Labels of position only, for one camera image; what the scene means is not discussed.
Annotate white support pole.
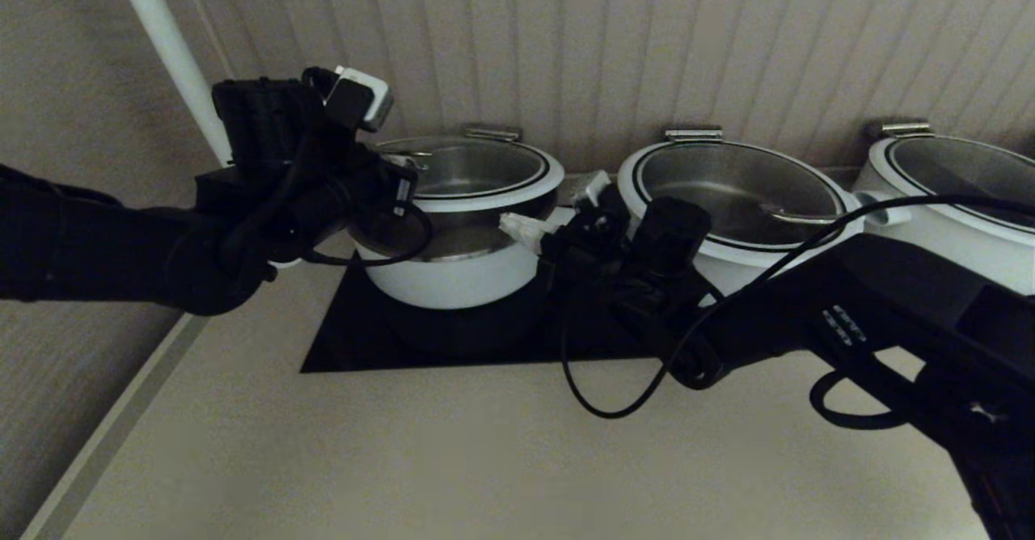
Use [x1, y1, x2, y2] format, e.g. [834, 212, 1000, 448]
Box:
[109, 0, 306, 271]

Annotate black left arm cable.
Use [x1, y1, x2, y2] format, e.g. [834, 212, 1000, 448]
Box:
[303, 200, 435, 268]

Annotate long black right arm cable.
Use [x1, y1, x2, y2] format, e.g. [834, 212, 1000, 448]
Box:
[560, 192, 1035, 420]

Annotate wide black glass cooktop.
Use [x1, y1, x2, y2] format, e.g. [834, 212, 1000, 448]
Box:
[301, 253, 672, 373]

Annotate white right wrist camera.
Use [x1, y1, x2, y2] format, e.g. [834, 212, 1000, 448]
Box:
[566, 170, 613, 211]

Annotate short black looped cable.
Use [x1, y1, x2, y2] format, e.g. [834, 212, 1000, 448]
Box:
[811, 369, 919, 430]

